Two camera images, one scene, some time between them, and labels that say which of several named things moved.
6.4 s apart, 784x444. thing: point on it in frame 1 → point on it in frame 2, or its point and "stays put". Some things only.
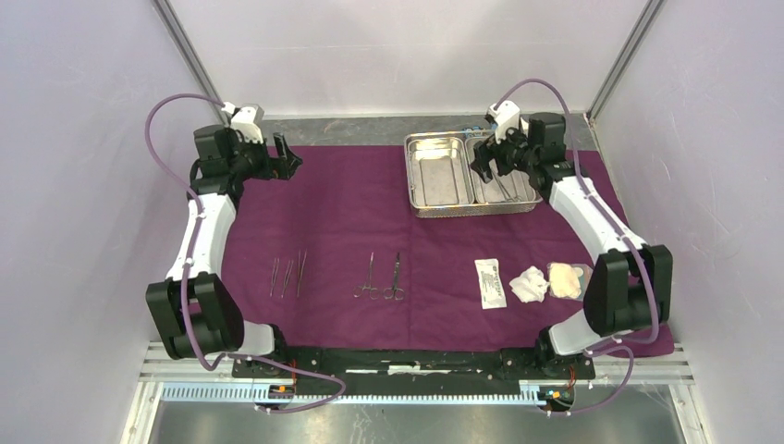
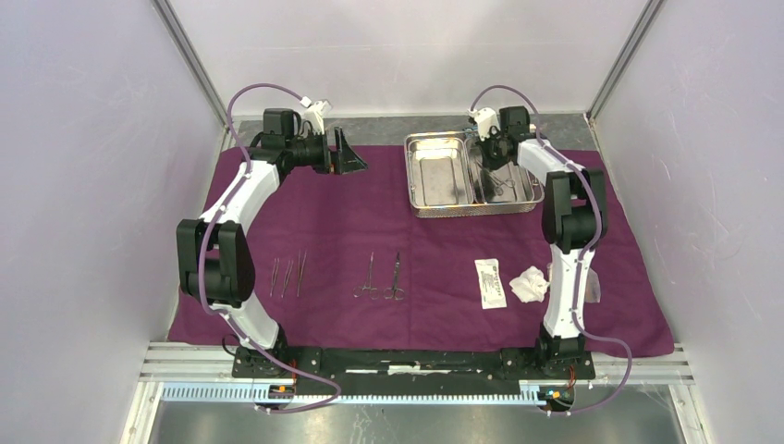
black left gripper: x=269 y=170 → x=346 y=160
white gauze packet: x=530 y=286 stays put
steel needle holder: x=373 y=292 stays put
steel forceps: x=288 y=274 stays put
